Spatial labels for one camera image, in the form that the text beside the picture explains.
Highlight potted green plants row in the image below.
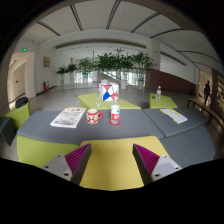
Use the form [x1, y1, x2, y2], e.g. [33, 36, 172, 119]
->
[56, 49, 154, 81]

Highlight wooden bookshelf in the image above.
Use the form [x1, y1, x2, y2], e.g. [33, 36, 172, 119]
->
[211, 70, 224, 115]

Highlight yellow booklet on grey table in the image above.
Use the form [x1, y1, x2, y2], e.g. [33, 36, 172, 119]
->
[161, 108, 187, 124]

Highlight wooden bench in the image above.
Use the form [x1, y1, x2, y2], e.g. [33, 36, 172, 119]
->
[187, 98, 224, 132]

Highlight red fire extinguisher box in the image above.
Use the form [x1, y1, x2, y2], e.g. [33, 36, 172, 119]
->
[43, 81, 49, 92]

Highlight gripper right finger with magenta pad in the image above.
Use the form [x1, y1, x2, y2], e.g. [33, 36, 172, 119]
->
[132, 144, 181, 185]

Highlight distant clear water bottle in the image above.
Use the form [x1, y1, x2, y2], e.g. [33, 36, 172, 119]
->
[156, 86, 162, 101]

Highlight red round coaster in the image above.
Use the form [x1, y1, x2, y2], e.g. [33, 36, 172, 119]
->
[109, 120, 121, 125]

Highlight black office chair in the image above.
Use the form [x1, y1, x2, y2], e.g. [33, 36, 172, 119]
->
[15, 97, 28, 108]

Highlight clear water bottle red label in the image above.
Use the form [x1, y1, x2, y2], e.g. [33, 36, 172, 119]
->
[111, 98, 120, 120]

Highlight white red blue geometric box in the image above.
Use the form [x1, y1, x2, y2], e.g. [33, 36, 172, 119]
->
[98, 83, 119, 102]

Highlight red patterned white mug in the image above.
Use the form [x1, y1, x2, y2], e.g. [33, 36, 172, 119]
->
[86, 109, 103, 125]

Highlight person in dark clothes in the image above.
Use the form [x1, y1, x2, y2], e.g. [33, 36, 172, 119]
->
[204, 80, 210, 105]

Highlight framed wall picture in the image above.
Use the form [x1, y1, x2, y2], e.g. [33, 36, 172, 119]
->
[43, 57, 51, 67]

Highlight magazine on grey table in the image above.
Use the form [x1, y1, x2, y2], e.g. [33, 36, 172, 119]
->
[50, 107, 86, 128]

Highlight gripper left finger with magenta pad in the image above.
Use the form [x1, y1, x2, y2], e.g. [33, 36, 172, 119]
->
[42, 143, 92, 185]

